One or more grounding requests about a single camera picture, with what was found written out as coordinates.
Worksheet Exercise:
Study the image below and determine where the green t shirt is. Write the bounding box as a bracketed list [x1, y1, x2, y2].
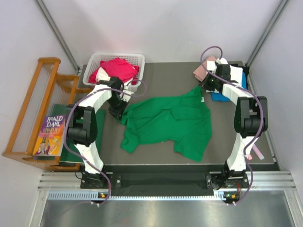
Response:
[120, 87, 212, 162]

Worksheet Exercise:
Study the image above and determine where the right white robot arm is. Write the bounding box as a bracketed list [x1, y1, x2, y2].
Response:
[201, 61, 268, 187]

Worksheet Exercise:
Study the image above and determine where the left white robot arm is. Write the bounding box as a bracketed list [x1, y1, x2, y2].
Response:
[64, 77, 131, 188]

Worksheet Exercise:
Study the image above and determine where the folded pink t shirt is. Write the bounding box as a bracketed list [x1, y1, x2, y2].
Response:
[193, 56, 216, 82]

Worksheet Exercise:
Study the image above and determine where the folded blue t shirt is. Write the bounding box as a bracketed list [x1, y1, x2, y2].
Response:
[211, 72, 247, 102]

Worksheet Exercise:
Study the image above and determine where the folded white t shirt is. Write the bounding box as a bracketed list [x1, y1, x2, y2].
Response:
[206, 61, 243, 86]

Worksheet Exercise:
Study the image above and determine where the white shirt in basket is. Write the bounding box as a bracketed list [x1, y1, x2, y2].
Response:
[95, 67, 111, 82]

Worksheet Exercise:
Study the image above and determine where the crimson red t shirt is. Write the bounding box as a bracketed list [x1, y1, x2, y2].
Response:
[89, 57, 140, 84]

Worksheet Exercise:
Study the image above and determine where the white plastic laundry basket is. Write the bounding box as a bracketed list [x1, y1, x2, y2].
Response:
[83, 52, 145, 92]

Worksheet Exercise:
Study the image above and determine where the green folding board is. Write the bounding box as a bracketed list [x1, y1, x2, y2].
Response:
[51, 104, 106, 163]

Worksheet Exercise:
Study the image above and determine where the wooden book rack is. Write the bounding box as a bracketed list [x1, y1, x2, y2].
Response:
[3, 57, 92, 172]

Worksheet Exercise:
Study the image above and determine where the Roald Dahl book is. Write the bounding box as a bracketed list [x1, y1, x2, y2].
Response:
[33, 115, 65, 157]

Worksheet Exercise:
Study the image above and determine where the pink marker pen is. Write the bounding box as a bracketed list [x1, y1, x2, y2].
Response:
[247, 144, 265, 160]

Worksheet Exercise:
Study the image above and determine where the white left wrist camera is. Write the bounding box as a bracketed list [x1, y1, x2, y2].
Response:
[123, 80, 138, 98]

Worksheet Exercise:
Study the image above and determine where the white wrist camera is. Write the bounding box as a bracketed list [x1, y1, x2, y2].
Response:
[215, 58, 229, 70]
[123, 80, 138, 98]

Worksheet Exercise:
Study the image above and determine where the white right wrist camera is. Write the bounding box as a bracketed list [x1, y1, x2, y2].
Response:
[215, 58, 229, 70]

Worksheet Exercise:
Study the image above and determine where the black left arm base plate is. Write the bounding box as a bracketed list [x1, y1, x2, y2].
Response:
[80, 172, 122, 189]

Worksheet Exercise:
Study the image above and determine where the grey slotted cable duct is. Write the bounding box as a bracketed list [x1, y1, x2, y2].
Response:
[47, 191, 236, 201]

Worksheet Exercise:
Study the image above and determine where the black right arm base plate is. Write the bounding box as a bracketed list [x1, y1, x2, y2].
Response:
[205, 173, 249, 190]

